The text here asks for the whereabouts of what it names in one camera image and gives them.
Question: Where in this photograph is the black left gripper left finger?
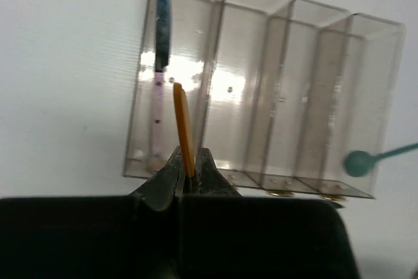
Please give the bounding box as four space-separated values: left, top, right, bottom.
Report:
133 146 184 210

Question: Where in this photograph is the clear four-slot utensil organizer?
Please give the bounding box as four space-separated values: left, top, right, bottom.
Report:
123 0 406 199

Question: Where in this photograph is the orange plastic knife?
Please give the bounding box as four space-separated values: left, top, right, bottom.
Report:
173 82 195 178

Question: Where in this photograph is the teal plastic spoon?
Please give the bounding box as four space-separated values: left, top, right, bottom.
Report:
342 143 417 178

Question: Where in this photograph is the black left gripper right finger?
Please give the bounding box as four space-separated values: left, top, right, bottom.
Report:
194 148 241 197

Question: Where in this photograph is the metal knife pink handle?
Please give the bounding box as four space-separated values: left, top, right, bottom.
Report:
151 0 171 161

